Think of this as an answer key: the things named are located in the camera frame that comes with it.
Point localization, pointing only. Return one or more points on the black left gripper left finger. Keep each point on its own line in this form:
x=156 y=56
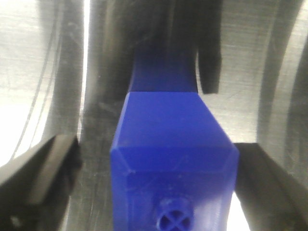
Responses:
x=35 y=187

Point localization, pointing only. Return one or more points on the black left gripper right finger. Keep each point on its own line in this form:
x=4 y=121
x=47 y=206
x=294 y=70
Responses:
x=271 y=199

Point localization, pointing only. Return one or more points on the blue bottle without cap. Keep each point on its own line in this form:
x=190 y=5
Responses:
x=173 y=167

